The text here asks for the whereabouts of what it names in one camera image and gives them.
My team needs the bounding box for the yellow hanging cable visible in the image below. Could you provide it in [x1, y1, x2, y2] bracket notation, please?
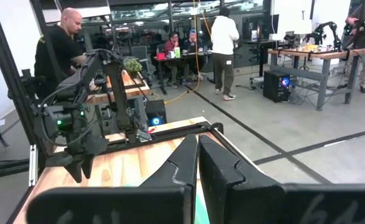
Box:
[165, 0, 213, 105]

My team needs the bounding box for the small green potted plant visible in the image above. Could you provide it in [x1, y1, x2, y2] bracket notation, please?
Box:
[124, 58, 144, 78]

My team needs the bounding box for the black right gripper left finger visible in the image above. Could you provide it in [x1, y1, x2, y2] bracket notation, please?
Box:
[26, 134, 198, 224]

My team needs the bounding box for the white lamp shade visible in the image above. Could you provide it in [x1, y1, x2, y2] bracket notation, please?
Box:
[293, 11, 313, 35]

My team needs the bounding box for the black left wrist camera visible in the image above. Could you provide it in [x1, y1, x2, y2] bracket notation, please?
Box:
[40, 104, 76, 141]

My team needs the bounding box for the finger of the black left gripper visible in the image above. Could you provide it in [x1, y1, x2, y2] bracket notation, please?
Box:
[83, 136, 110, 179]
[45, 152, 84, 184]

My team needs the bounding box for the neighbouring wooden table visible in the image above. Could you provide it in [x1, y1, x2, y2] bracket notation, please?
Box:
[85, 70, 154, 106]

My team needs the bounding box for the long silver aluminium strip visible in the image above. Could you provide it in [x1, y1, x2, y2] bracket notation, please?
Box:
[29, 144, 39, 187]

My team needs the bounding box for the black rail clamp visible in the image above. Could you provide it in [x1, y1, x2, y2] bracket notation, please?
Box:
[204, 121, 225, 135]

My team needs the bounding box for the black office desk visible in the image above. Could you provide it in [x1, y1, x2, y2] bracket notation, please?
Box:
[153, 51, 216, 96]

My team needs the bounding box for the black aluminium rig frame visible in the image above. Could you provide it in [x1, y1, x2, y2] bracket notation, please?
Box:
[0, 0, 225, 187]

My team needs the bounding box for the wooden workbench with grey legs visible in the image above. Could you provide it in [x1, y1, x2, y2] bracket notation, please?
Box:
[267, 46, 365, 111]

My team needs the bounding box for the black computer with blue light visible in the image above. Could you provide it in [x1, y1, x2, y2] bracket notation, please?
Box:
[145, 99, 167, 127]

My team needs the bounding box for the translucent teal plastic tray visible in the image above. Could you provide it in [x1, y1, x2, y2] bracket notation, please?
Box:
[194, 179, 211, 224]

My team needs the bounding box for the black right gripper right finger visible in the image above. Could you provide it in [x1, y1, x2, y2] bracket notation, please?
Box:
[198, 134, 365, 224]

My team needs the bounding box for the black computer with purple light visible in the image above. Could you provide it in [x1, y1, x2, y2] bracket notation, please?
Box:
[262, 70, 292, 103]

